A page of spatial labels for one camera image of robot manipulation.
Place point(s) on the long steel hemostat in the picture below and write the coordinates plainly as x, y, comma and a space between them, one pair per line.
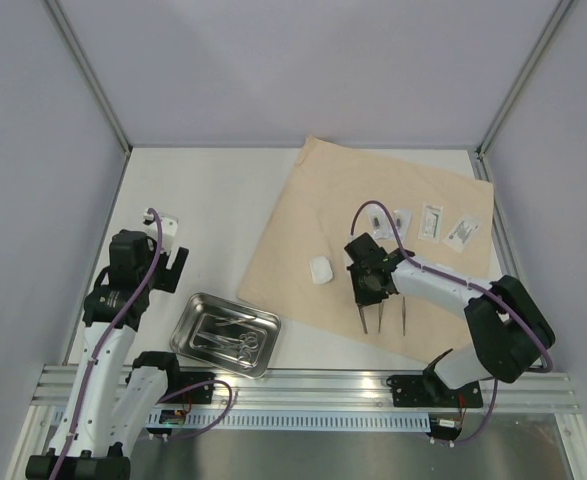
235, 320

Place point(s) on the aluminium frame post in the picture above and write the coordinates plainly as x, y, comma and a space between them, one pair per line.
72, 43
553, 25

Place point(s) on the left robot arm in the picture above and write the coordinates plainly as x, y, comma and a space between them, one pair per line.
98, 429

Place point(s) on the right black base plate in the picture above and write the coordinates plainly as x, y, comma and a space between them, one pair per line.
411, 390

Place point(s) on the stainless steel tray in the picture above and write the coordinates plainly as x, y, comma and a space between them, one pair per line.
209, 313

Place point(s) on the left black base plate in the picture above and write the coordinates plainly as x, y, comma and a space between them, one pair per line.
192, 387

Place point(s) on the white gauze pad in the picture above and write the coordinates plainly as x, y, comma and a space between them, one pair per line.
443, 267
321, 270

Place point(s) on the green white suture packet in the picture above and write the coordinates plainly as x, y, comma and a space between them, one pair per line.
430, 223

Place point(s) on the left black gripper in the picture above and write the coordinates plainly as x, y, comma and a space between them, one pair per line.
166, 279

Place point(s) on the left clear blister packet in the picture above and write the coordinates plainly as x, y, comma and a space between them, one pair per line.
378, 221

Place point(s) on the aluminium mounting rail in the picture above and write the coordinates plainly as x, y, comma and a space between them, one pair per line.
368, 390

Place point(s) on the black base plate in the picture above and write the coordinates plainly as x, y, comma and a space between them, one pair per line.
411, 390
192, 387

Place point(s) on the slotted grey cable duct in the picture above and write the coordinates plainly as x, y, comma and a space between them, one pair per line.
344, 421

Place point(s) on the tilted white suture packet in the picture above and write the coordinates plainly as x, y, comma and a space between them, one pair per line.
462, 233

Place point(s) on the left aluminium frame post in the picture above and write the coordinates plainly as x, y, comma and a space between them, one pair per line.
72, 43

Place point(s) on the right aluminium frame post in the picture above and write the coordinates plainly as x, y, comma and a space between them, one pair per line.
553, 25

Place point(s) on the right clear blister packet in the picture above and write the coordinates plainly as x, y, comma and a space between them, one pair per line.
402, 219

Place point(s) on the beige cloth drape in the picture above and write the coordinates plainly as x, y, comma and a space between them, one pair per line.
316, 212

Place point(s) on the clear blister packet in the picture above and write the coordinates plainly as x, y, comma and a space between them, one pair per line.
402, 219
378, 221

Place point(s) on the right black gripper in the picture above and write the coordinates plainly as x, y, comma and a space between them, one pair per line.
368, 298

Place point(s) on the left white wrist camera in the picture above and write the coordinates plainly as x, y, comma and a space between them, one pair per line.
168, 232

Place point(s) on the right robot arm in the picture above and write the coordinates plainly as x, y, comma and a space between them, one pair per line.
508, 331

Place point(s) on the steel hemostat forceps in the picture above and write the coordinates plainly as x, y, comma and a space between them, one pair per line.
243, 345
244, 362

